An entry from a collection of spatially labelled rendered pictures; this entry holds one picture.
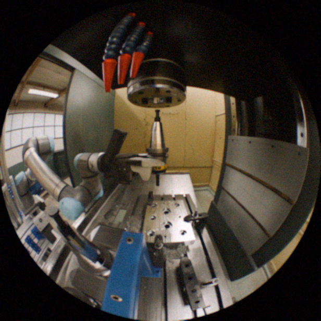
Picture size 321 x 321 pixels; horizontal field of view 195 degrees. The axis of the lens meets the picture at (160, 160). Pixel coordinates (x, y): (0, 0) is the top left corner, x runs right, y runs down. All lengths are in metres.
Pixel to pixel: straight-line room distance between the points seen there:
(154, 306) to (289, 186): 0.60
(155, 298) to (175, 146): 1.38
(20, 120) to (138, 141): 4.52
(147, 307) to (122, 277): 0.35
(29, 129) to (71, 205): 4.58
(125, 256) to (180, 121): 1.31
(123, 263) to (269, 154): 0.51
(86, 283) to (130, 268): 0.08
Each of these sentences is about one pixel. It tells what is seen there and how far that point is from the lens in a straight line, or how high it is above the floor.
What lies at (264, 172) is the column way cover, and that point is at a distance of 0.47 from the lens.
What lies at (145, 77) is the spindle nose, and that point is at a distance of 0.21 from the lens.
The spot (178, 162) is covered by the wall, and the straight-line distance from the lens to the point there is 1.33.
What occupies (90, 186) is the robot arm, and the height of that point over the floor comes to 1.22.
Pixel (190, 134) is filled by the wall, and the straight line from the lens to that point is 1.32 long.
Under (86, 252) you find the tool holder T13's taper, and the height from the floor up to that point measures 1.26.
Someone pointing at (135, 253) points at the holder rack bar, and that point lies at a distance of 0.17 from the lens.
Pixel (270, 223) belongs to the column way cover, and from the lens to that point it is 0.50.
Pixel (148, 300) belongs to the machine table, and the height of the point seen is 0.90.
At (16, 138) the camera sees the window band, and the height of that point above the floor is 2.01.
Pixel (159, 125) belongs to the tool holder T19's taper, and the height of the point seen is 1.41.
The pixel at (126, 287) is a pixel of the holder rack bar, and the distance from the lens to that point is 0.16.
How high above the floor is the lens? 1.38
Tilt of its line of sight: 14 degrees down
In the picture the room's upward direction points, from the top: straight up
